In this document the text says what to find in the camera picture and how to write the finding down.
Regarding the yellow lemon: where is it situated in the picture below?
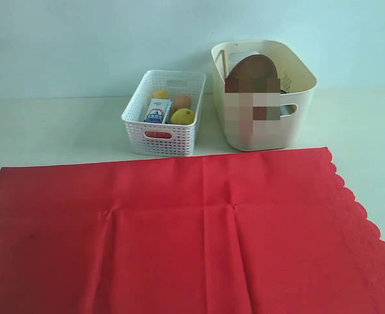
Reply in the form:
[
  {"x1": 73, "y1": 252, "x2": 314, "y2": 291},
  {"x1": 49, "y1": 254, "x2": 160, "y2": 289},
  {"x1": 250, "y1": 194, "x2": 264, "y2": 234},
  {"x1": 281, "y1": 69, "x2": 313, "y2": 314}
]
[{"x1": 171, "y1": 108, "x2": 195, "y2": 125}]

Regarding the white perforated plastic basket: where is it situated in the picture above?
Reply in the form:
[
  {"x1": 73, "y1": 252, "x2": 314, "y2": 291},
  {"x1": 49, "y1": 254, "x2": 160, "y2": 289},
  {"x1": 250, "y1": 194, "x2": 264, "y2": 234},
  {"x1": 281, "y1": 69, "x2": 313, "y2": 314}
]
[{"x1": 121, "y1": 70, "x2": 207, "y2": 156}]

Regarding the cream plastic storage bin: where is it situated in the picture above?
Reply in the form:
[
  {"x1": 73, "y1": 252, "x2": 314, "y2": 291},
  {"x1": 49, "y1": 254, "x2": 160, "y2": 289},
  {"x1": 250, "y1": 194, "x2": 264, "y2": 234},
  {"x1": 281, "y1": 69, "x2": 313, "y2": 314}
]
[{"x1": 211, "y1": 40, "x2": 317, "y2": 151}]

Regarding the yellow cheese wedge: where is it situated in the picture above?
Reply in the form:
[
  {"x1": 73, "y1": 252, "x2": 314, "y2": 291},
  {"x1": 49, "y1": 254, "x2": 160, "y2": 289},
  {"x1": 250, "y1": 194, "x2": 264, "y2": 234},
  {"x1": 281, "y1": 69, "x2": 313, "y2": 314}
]
[{"x1": 152, "y1": 90, "x2": 170, "y2": 99}]

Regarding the stainless steel cup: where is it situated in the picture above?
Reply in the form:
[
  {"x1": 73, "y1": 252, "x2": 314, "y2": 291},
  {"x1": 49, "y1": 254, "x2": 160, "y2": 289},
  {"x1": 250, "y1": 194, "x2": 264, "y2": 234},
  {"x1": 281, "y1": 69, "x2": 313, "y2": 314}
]
[{"x1": 280, "y1": 104, "x2": 297, "y2": 117}]

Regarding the brown egg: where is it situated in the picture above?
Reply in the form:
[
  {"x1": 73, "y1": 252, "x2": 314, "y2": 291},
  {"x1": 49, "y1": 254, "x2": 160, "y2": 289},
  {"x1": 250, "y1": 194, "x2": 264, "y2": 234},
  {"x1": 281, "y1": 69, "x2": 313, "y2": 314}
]
[{"x1": 173, "y1": 95, "x2": 192, "y2": 111}]

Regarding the white milk carton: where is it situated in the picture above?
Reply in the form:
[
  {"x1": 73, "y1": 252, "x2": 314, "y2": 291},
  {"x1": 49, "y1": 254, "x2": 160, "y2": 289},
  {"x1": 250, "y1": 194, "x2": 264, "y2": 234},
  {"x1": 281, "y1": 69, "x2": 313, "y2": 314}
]
[{"x1": 144, "y1": 98, "x2": 173, "y2": 124}]

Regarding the wooden chopstick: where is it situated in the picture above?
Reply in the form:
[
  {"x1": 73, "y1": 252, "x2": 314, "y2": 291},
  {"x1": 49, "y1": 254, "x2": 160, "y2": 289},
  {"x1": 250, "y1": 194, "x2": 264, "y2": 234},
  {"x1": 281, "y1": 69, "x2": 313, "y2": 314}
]
[{"x1": 221, "y1": 50, "x2": 229, "y2": 79}]

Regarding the brown round plate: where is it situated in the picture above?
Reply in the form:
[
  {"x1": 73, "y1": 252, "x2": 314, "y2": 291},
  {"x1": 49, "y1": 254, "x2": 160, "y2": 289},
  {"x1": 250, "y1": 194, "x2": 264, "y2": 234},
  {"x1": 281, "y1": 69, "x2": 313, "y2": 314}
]
[{"x1": 225, "y1": 54, "x2": 280, "y2": 93}]

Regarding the red scalloped table mat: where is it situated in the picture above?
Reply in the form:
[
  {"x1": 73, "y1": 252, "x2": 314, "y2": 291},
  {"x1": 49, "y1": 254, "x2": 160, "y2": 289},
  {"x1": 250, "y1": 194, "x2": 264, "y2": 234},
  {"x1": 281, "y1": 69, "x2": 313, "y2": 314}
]
[{"x1": 0, "y1": 147, "x2": 385, "y2": 313}]

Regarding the red grilled sausage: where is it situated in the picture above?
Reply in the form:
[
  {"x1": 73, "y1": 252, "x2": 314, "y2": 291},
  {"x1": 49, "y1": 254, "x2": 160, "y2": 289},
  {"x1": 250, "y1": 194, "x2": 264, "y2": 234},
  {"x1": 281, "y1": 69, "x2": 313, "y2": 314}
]
[{"x1": 144, "y1": 131, "x2": 172, "y2": 139}]

